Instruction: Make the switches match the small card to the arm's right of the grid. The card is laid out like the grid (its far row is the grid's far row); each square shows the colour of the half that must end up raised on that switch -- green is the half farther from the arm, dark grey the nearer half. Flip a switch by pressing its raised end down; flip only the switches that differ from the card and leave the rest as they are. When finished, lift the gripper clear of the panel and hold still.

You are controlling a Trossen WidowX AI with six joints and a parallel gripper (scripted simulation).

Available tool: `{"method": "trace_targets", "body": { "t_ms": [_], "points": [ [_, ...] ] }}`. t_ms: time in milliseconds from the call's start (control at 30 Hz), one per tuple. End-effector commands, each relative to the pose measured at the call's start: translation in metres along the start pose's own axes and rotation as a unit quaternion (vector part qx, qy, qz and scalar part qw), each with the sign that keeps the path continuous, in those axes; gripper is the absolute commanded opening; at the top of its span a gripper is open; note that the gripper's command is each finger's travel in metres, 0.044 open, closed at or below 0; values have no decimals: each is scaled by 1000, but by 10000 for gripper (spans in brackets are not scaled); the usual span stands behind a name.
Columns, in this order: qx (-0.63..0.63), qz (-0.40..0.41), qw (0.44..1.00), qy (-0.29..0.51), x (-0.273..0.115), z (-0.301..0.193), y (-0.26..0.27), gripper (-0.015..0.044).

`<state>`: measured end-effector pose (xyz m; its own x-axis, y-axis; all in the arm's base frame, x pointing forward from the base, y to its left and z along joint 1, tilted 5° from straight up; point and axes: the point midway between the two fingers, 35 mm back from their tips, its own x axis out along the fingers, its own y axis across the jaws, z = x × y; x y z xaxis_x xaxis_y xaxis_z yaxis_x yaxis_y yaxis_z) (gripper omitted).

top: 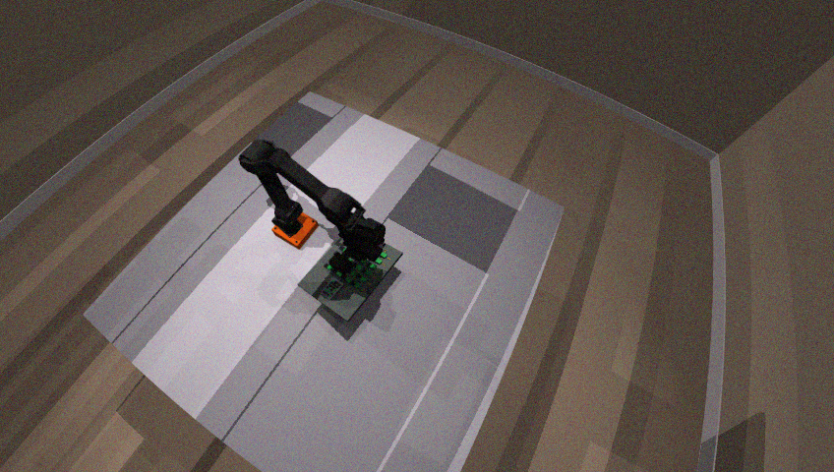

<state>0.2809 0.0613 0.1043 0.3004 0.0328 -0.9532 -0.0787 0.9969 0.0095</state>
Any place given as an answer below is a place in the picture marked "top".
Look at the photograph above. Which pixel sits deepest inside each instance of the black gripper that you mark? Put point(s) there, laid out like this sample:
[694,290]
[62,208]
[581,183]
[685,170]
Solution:
[341,262]

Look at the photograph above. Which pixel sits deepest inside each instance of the grey switch panel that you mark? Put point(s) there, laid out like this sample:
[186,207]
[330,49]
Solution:
[345,294]

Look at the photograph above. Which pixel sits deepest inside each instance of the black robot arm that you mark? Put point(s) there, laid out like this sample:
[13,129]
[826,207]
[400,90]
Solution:
[265,160]

